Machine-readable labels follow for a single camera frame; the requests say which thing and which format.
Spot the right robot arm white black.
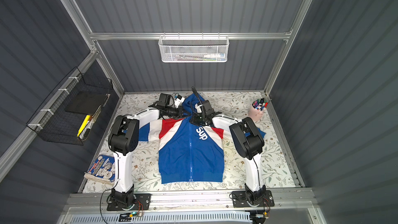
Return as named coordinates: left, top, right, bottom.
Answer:
left=191, top=112, right=266, bottom=206

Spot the yellow marker in basket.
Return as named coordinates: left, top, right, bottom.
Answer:
left=77, top=115, right=92, bottom=137

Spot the black wire wall basket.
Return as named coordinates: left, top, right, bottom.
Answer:
left=27, top=69, right=113, bottom=146

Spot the black notebook in basket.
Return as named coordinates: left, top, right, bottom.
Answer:
left=65, top=91, right=108, bottom=116

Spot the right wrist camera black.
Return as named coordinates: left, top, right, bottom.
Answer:
left=195, top=100, right=221, bottom=117

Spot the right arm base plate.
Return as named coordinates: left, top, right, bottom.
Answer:
left=229, top=190, right=275, bottom=208

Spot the white wire mesh basket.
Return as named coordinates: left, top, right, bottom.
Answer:
left=158, top=36, right=230, bottom=63

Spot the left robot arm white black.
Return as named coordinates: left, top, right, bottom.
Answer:
left=107, top=106, right=184, bottom=211

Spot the pink pen cup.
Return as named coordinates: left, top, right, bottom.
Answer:
left=248, top=98, right=269, bottom=122

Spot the blue red white jacket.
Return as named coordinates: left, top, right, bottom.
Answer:
left=136, top=92, right=266, bottom=185

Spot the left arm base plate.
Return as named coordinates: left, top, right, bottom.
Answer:
left=106, top=194, right=152, bottom=212

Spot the blue picture book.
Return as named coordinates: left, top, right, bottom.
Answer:
left=84, top=154, right=116, bottom=185

